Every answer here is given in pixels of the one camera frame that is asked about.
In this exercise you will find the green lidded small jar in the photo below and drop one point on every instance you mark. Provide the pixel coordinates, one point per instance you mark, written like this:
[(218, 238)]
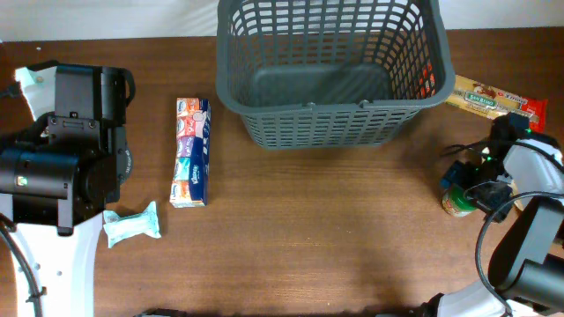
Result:
[(455, 204)]

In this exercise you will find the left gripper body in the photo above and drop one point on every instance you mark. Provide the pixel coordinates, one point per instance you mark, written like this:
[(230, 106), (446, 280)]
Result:
[(121, 143)]

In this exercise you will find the San Remo spaghetti packet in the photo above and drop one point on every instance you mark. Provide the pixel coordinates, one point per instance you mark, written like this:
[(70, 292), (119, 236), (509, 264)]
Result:
[(491, 102)]

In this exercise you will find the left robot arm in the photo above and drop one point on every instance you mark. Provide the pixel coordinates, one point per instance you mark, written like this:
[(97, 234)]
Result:
[(57, 177)]

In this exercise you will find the Kleenex tissue multipack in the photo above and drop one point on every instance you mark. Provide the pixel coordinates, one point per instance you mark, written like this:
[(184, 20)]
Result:
[(189, 186)]

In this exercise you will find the grey plastic shopping basket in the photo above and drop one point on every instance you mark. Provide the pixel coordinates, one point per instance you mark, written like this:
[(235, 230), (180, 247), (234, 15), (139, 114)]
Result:
[(332, 73)]

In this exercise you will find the small teal tissue packet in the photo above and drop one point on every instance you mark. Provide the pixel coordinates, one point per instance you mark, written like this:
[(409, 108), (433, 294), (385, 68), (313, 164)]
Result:
[(121, 228)]

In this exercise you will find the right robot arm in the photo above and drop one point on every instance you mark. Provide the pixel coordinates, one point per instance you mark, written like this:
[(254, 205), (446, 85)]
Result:
[(518, 184)]

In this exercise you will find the brown paper bag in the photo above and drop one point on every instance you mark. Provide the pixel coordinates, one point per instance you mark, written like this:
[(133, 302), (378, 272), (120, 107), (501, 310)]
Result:
[(519, 204)]

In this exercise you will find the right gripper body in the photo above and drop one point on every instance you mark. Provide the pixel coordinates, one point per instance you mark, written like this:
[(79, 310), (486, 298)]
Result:
[(485, 186)]

